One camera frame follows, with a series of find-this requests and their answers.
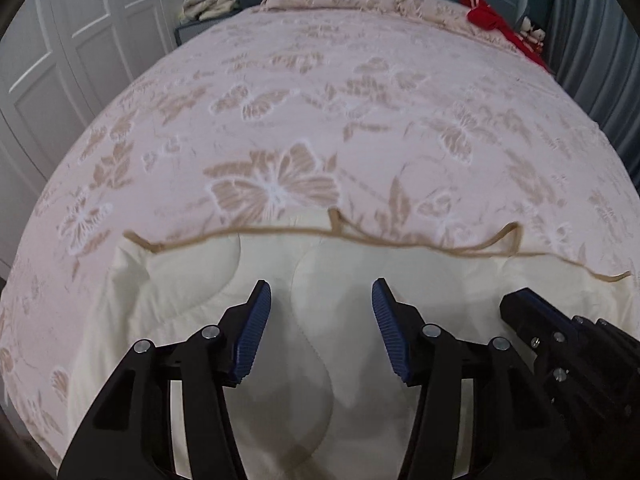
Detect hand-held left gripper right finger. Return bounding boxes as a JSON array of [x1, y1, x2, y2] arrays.
[[371, 277, 581, 480]]

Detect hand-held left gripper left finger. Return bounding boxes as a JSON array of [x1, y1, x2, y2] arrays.
[[59, 280, 273, 480]]

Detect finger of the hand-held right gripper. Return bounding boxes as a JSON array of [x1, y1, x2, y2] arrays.
[[499, 288, 576, 346]]

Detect cream quilted zip jacket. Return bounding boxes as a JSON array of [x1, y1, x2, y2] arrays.
[[67, 207, 633, 480]]

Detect pink butterfly bedspread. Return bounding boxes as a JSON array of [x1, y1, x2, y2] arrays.
[[0, 4, 640, 461]]

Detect grey-blue curtain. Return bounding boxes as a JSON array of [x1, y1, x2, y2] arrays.
[[542, 0, 640, 187]]

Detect plush toy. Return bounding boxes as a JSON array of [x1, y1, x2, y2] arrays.
[[520, 15, 547, 54]]

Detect red garment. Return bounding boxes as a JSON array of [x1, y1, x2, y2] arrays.
[[460, 0, 552, 74]]

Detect grey nightstand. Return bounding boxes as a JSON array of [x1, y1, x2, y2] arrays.
[[175, 7, 242, 52]]

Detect pile of beige cloths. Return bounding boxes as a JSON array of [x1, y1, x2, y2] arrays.
[[181, 0, 239, 23]]

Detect white panelled wardrobe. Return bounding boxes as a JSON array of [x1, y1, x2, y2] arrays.
[[0, 0, 197, 271]]

